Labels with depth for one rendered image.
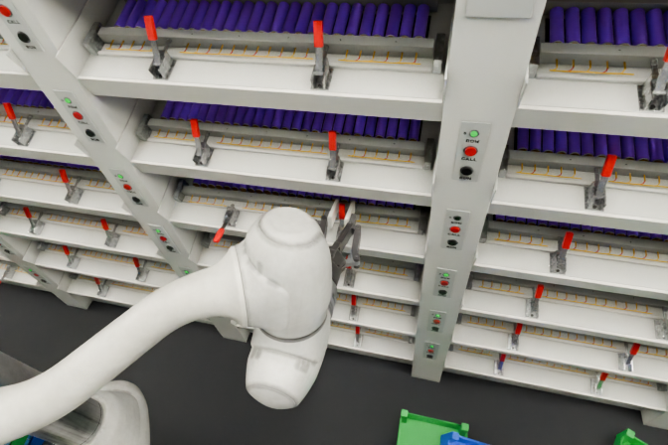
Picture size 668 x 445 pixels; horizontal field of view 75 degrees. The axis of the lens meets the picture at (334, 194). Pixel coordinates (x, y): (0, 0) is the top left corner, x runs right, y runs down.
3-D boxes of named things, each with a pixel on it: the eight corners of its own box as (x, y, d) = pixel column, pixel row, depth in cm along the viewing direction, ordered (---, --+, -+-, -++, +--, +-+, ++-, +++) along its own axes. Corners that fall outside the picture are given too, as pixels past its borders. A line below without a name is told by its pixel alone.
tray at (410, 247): (424, 264, 94) (425, 250, 86) (176, 226, 107) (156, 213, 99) (434, 182, 102) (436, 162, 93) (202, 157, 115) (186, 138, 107)
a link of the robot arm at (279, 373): (334, 339, 72) (339, 285, 65) (307, 431, 60) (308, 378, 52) (273, 323, 74) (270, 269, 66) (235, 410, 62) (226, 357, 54)
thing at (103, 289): (216, 322, 155) (199, 316, 143) (74, 294, 168) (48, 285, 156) (232, 267, 163) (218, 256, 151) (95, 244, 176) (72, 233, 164)
